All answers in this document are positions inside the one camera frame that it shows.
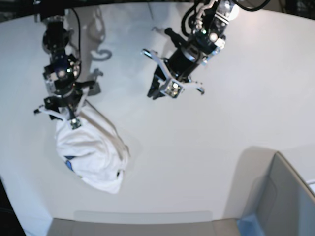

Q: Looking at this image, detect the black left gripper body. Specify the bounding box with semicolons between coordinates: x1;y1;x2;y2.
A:
164;28;203;83

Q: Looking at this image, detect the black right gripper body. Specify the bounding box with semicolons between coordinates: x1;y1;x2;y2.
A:
43;82;95;118

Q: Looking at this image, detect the white printed t-shirt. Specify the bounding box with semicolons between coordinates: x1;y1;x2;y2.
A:
55;105;130;194

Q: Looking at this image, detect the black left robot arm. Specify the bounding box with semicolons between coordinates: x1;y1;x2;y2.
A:
142;0;235;100

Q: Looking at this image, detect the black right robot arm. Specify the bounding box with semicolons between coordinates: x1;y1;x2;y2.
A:
34;0;95;120

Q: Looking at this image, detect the grey cardboard box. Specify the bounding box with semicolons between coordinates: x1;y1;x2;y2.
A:
222;147;315;236

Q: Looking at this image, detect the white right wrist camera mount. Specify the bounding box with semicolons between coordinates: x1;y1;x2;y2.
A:
33;86;93;130

